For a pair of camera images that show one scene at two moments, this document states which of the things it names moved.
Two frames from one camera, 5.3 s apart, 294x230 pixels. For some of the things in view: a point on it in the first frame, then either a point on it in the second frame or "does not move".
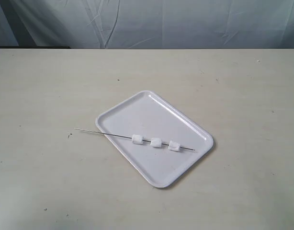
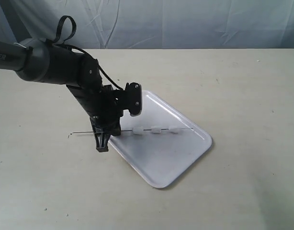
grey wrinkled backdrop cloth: (148, 24) does not move
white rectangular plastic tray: (147, 115) does not move
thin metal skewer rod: (119, 136) -> (135, 129)
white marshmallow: (174, 146) -> (174, 129)
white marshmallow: (156, 142) -> (156, 130)
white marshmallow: (137, 139) -> (138, 130)
